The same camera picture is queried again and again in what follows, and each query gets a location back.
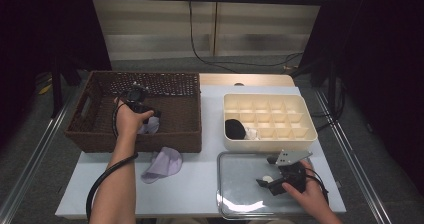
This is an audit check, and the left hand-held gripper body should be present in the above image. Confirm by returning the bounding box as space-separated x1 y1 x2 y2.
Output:
119 81 155 116

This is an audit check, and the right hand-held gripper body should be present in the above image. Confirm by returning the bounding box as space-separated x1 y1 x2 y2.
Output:
275 149 314 194

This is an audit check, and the lilac sock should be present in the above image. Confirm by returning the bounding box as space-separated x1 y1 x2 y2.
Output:
137 116 161 135
140 146 184 185

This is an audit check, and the cream divided storage box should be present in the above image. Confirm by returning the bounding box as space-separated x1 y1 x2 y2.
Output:
222 92 319 153

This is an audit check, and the clear plastic lid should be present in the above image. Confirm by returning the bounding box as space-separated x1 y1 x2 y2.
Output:
215 150 329 221

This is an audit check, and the brown woven basket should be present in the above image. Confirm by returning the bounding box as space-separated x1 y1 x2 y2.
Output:
64 69 203 154

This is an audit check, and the black sock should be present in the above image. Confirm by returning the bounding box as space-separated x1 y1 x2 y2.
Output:
224 118 247 141

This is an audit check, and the person's left hand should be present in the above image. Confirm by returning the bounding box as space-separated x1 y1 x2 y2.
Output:
113 97 155 139

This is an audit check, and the person's right hand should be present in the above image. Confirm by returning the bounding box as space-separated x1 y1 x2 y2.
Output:
281 159 330 215

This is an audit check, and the black metal stand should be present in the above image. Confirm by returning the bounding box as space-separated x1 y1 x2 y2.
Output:
289 58 338 115
49 55 84 118

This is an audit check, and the white table cover sheet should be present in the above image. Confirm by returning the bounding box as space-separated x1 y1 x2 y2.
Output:
54 85 348 218

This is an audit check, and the small yellow object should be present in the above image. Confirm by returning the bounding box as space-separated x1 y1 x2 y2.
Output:
38 83 53 96

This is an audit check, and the dark curtain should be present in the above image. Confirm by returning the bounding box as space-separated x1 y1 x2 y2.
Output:
0 0 113 152
298 0 424 198

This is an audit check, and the right hand-held gripper cable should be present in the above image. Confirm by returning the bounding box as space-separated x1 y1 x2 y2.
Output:
304 167 330 205

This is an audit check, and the hand-held gripper cable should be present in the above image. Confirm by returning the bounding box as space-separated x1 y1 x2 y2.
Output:
85 102 139 222
304 167 330 205

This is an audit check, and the metal rail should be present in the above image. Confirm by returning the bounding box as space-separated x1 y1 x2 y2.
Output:
313 88 393 224
0 83 86 224

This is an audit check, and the left hand-held gripper cable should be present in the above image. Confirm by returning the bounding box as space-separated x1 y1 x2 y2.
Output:
85 102 139 222

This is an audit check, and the black wall cable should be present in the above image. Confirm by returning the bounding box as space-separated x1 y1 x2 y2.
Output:
188 0 305 74

